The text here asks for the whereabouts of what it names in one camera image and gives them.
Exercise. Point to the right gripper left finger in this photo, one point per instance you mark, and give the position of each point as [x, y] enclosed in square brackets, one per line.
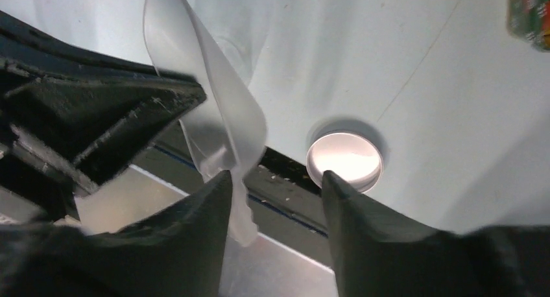
[175, 252]

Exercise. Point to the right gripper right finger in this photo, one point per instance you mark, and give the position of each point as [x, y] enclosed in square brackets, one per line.
[377, 251]

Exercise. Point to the clear plastic scoop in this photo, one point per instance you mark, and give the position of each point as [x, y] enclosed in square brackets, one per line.
[226, 132]

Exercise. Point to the tin of gummy candies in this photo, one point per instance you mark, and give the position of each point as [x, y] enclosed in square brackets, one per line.
[529, 21]

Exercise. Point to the silver jar lid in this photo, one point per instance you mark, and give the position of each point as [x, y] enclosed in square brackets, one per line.
[352, 157]

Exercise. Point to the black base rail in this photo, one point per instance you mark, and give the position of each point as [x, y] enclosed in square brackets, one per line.
[98, 113]

